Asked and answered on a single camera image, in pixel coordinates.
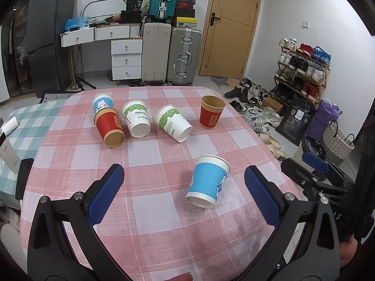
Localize person's right hand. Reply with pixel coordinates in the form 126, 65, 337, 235
339, 235, 358, 268

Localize wooden door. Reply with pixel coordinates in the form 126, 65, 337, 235
198, 0, 261, 79

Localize woven basket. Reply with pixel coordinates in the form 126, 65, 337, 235
321, 120, 355, 166

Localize white power bank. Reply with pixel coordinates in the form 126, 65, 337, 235
0, 133, 21, 174

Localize red paper cup lying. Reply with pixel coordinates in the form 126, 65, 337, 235
94, 107, 125, 148

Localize pink checkered tablecloth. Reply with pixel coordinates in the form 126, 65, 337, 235
20, 87, 298, 280

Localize white green cup left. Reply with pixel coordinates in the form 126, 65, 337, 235
121, 100, 151, 138

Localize white green cup right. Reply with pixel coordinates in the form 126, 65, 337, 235
154, 105, 193, 143

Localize blue white cup far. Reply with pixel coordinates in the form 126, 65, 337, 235
92, 93, 114, 114

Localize blue plastic bag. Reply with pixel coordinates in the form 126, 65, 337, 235
65, 16, 90, 32

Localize beige suitcase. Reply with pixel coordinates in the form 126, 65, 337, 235
141, 23, 172, 83

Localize blue white paper cup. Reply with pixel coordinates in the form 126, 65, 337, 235
186, 155, 230, 209

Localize red paper cup upright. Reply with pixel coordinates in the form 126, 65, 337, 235
200, 95, 226, 129

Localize purple bag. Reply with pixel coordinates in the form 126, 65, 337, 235
305, 98, 343, 140

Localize person's left thumb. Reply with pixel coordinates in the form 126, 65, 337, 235
166, 272, 193, 281

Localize white desk with drawers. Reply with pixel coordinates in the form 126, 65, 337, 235
60, 23, 143, 82

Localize stacked shoe boxes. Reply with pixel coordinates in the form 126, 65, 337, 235
173, 0, 198, 28

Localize white green cup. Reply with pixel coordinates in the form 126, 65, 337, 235
121, 100, 151, 138
154, 105, 193, 143

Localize black refrigerator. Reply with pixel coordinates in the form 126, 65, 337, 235
27, 0, 74, 98

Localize teal checkered tablecloth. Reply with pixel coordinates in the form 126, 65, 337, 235
1, 100, 66, 210

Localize shoe rack with shoes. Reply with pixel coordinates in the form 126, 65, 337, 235
271, 37, 332, 107

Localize silver suitcase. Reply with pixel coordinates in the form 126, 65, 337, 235
167, 27, 202, 86

